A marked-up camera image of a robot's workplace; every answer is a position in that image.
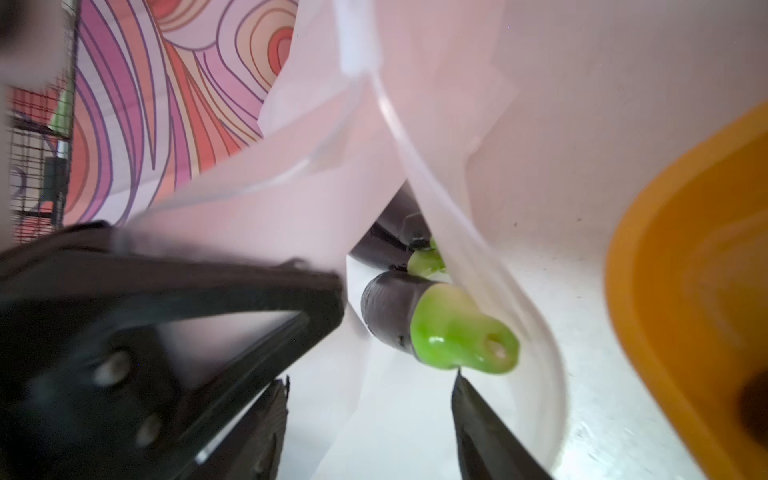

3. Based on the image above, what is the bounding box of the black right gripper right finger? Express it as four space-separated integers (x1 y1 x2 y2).
451 371 552 480

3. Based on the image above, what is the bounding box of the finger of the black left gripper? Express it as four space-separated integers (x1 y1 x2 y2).
1 222 345 479

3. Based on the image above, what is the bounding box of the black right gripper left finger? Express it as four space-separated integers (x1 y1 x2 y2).
191 379 290 480

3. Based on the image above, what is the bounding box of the clear zip-top plastic bag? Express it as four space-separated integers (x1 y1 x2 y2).
117 1 566 479

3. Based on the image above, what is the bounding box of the yellow plastic tray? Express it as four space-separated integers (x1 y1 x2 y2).
605 105 767 479

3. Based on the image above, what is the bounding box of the black wire basket left wall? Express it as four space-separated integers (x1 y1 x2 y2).
1 1 81 243

